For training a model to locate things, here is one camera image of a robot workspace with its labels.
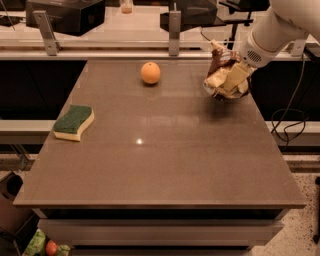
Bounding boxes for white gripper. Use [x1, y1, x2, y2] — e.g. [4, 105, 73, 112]
[223, 32, 278, 94]

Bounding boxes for brown chip bag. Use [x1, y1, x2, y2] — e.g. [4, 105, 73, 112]
[203, 40, 254, 100]

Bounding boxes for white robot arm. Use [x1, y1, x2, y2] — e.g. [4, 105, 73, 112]
[223, 0, 320, 91]

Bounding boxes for green yellow sponge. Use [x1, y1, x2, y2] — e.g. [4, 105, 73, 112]
[53, 105, 95, 142]

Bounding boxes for black office chair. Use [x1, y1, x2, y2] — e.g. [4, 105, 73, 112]
[160, 0, 269, 49]

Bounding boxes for orange fruit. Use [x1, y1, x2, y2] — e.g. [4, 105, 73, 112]
[141, 62, 161, 84]

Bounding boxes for clear plastic cup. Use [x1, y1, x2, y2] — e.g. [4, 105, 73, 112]
[119, 0, 133, 14]

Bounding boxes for black box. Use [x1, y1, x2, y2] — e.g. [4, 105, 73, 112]
[26, 0, 105, 36]

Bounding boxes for grey table drawer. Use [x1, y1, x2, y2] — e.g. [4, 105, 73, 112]
[38, 219, 283, 247]

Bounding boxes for small green packet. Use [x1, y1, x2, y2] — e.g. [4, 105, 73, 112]
[55, 245, 70, 256]

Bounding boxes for red tomato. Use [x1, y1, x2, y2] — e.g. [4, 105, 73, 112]
[45, 240, 58, 256]

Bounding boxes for right metal bracket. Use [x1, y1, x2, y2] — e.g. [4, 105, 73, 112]
[286, 36, 307, 57]

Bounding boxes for metal bracket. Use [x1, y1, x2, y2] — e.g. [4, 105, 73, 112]
[33, 10, 61, 56]
[286, 36, 307, 57]
[168, 11, 181, 56]

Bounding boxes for black cable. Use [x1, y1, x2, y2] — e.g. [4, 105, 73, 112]
[270, 56, 309, 151]

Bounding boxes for middle metal bracket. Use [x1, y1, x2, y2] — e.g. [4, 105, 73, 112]
[168, 11, 181, 56]

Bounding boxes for left metal bracket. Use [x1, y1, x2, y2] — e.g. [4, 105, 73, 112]
[33, 10, 61, 56]

